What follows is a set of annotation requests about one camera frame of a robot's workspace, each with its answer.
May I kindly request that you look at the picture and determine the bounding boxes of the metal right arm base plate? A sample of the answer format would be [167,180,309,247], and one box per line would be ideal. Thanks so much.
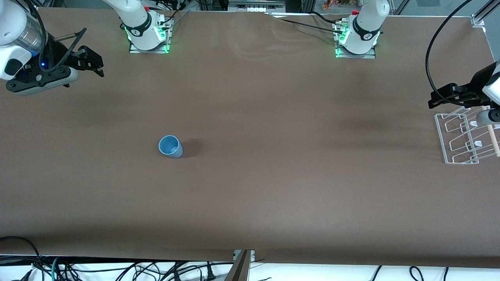
[129,18,171,54]

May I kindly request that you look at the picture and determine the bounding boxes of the aluminium frame profile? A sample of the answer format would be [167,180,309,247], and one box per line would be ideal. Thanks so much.
[471,0,500,28]

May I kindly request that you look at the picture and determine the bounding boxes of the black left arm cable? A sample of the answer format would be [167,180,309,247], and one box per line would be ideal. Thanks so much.
[426,0,474,107]

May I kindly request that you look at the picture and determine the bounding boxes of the light blue plastic cup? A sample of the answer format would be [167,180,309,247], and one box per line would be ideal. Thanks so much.
[158,135,183,159]

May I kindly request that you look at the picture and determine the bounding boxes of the teal floor cable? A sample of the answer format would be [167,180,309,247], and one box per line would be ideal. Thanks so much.
[50,256,64,281]

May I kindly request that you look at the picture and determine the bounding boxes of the thin black floor cables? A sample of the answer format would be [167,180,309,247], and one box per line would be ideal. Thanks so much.
[62,261,204,281]

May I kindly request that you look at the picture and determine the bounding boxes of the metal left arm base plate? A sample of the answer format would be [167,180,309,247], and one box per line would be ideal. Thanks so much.
[335,21,377,59]

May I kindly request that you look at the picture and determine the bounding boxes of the silver power strip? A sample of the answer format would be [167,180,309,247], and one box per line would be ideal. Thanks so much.
[228,0,286,12]

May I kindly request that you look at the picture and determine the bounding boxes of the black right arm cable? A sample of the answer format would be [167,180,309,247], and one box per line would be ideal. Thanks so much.
[23,0,87,73]

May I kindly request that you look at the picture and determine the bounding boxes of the white wire dish rack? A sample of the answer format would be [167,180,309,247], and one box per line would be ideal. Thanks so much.
[435,105,500,164]

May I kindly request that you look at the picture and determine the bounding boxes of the wooden rack rod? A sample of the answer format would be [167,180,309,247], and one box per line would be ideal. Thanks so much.
[481,105,500,157]

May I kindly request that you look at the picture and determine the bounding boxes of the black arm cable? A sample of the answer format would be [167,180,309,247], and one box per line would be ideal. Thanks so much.
[426,0,474,107]
[23,0,87,73]

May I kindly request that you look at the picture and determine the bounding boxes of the thick black floor cable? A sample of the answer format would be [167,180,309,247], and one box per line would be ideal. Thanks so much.
[0,236,44,281]

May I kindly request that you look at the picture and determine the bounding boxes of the black cable on table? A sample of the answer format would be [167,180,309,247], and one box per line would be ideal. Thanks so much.
[270,11,346,35]

